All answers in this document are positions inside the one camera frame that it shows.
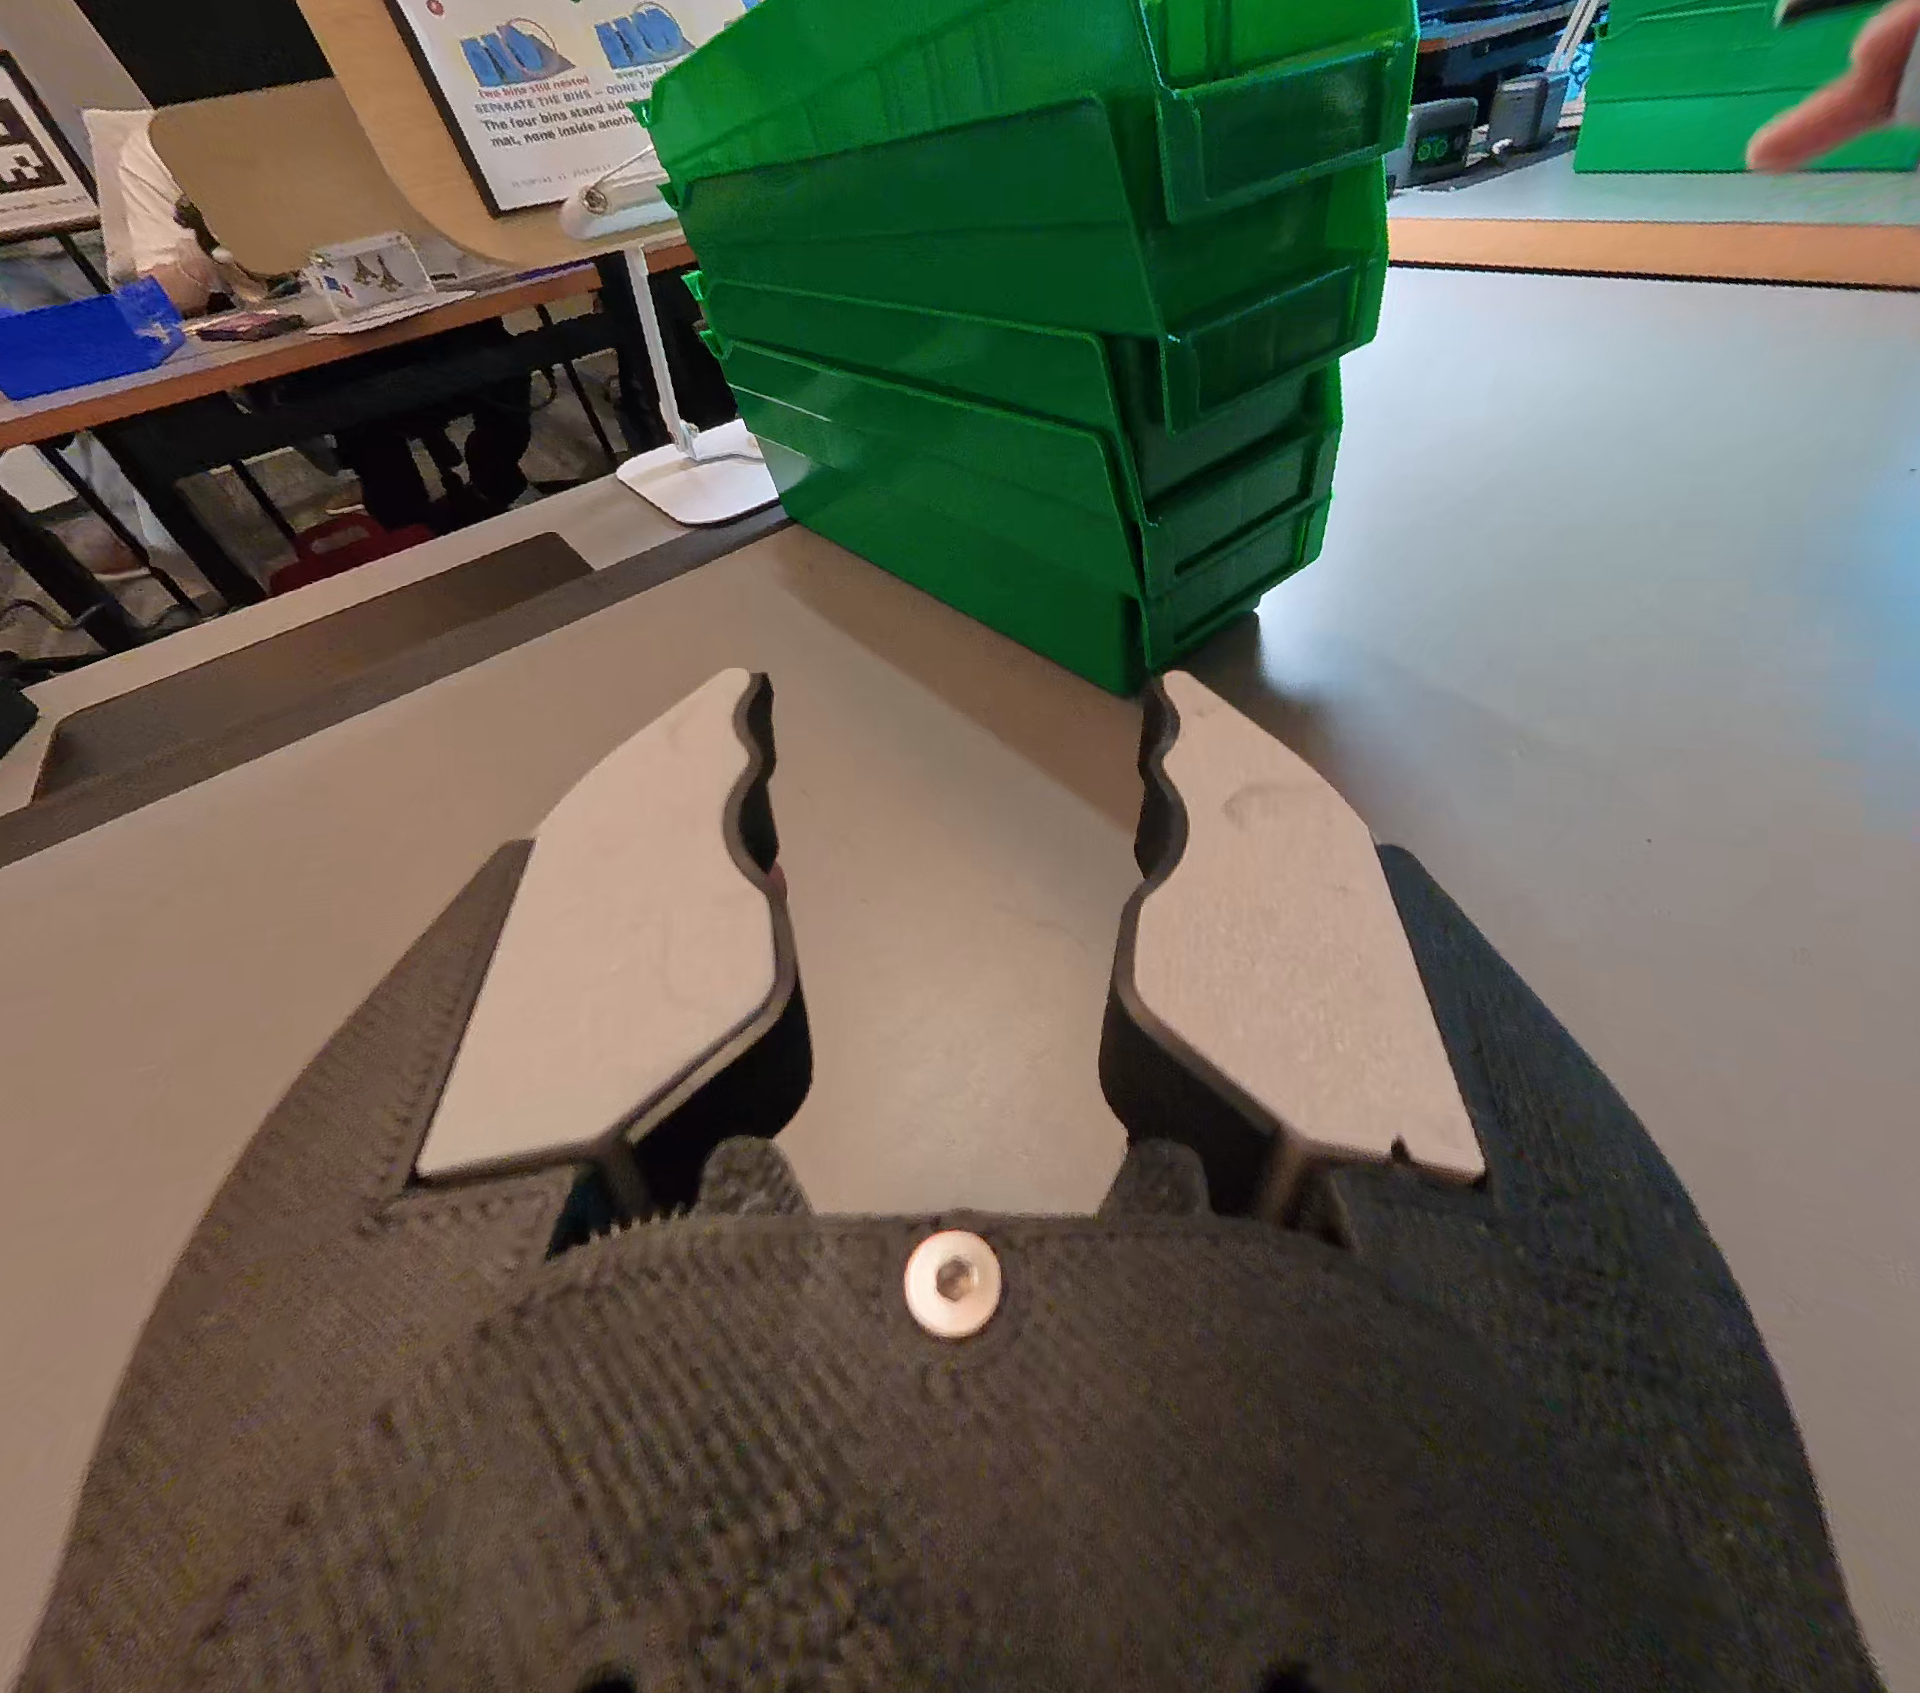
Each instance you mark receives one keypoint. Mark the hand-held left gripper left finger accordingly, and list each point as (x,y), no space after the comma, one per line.
(615,959)

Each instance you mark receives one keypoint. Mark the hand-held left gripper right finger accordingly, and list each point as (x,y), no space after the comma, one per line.
(1291,959)

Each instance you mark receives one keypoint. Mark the white desk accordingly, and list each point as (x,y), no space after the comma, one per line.
(644,561)

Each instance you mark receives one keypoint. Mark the wooden edged side table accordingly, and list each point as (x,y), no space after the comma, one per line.
(1651,209)

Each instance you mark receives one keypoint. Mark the grey charger device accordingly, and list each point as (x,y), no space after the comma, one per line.
(1530,111)

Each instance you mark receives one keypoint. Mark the grey device green display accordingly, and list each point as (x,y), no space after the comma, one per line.
(1433,148)

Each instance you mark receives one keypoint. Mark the white board stand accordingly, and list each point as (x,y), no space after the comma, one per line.
(704,487)

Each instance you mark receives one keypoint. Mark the red bag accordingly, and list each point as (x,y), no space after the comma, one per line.
(353,552)

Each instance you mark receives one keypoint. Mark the long wooden table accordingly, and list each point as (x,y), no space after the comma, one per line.
(450,317)

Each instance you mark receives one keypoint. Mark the small clear picture stand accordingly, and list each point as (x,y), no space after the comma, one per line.
(374,276)

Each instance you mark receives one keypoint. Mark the white sheet holder bar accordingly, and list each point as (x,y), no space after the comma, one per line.
(615,201)

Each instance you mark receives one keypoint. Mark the blue plastic bin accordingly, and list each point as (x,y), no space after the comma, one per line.
(83,342)

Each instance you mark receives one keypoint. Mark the small wooden display board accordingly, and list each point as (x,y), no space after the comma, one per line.
(284,162)

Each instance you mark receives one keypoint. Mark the black white marker sign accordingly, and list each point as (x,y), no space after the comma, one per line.
(39,132)

